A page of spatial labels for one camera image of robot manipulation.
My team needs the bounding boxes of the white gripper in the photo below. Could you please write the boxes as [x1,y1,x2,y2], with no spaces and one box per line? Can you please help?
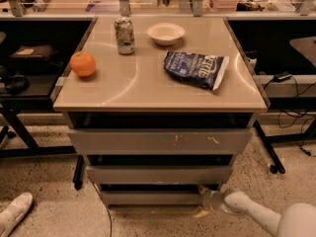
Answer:
[193,185,230,218]

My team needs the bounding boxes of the grey bottom drawer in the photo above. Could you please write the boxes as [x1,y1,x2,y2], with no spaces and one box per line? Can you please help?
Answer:
[99,191,202,205]

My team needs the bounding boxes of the grey drawer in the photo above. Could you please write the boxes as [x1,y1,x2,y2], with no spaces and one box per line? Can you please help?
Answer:
[69,128,252,155]
[99,191,202,205]
[86,166,231,185]

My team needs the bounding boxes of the grey top drawer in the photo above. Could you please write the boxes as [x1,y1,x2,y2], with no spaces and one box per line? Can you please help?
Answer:
[69,128,252,155]

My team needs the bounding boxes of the grey drawer cabinet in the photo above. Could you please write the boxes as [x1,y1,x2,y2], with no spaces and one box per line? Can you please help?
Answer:
[54,16,268,193]

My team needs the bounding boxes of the grey middle drawer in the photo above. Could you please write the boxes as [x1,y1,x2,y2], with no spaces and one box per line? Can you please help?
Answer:
[86,166,231,185]

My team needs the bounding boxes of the blue chip bag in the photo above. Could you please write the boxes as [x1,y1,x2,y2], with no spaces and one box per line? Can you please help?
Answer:
[164,51,230,91]

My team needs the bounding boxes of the black power adapter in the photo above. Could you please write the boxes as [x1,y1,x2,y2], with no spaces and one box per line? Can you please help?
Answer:
[273,72,291,82]

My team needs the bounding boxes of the white bowl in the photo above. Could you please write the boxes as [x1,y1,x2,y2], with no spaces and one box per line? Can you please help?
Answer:
[147,23,185,46]

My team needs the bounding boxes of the orange fruit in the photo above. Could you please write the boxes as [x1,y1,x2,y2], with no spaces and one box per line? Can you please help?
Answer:
[70,51,96,77]

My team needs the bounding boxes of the white shoe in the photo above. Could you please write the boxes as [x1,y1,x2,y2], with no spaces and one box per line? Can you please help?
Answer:
[0,193,34,237]

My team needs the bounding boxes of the green white soda can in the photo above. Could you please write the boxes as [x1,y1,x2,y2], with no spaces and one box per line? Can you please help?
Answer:
[114,17,135,54]

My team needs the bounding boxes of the black headphones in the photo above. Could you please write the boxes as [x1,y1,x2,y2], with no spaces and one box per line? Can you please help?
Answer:
[4,75,30,95]

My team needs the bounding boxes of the black box on shelf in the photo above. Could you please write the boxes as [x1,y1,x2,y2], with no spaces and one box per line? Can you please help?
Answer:
[9,45,55,62]

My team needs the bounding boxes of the black table leg frame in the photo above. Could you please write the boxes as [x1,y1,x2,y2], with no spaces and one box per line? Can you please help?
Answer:
[254,120,285,174]

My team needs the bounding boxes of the black floor cable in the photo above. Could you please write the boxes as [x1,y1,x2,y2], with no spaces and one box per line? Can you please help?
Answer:
[88,178,114,237]

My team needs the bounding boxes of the black left desk frame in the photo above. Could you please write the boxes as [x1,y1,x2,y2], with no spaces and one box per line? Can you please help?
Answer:
[0,101,75,158]

